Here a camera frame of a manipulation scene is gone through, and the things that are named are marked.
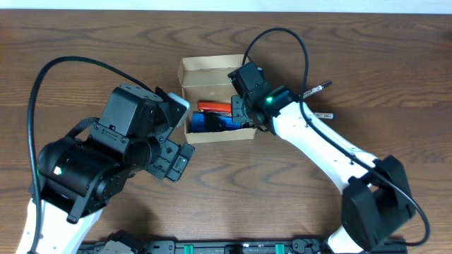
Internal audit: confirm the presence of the black correction tape dispenser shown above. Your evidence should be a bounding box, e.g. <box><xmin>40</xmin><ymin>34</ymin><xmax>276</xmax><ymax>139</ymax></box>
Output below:
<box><xmin>203</xmin><ymin>112</ymin><xmax>226</xmax><ymax>132</ymax></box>

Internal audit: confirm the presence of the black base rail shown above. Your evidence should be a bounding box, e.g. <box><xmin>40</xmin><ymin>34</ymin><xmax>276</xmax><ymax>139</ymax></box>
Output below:
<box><xmin>77</xmin><ymin>231</ymin><xmax>409</xmax><ymax>254</ymax></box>

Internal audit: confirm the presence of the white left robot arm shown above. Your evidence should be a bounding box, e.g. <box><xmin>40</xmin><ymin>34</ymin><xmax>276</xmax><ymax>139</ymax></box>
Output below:
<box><xmin>17</xmin><ymin>85</ymin><xmax>194</xmax><ymax>253</ymax></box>

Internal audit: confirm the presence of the blue plastic eraser holder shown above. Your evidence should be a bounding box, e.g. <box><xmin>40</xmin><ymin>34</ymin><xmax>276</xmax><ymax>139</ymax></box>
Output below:
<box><xmin>191</xmin><ymin>112</ymin><xmax>249</xmax><ymax>133</ymax></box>

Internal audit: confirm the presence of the orange stapler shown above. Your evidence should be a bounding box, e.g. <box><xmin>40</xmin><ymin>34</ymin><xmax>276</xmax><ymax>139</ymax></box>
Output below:
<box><xmin>197</xmin><ymin>102</ymin><xmax>232</xmax><ymax>114</ymax></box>

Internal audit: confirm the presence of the black whiteboard marker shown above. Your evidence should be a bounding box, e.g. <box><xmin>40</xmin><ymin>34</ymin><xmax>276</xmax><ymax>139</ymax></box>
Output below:
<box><xmin>303</xmin><ymin>80</ymin><xmax>333</xmax><ymax>99</ymax></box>

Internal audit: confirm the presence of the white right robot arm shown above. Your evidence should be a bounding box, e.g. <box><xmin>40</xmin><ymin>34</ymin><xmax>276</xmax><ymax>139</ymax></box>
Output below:
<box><xmin>228</xmin><ymin>62</ymin><xmax>415</xmax><ymax>253</ymax></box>

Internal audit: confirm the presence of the brown cardboard box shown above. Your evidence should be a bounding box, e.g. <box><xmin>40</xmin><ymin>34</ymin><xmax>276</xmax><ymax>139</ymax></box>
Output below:
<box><xmin>177</xmin><ymin>54</ymin><xmax>256</xmax><ymax>144</ymax></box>

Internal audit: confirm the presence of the blue whiteboard marker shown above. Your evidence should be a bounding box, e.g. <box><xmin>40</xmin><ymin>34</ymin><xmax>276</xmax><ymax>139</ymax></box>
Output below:
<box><xmin>314</xmin><ymin>112</ymin><xmax>335</xmax><ymax>119</ymax></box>

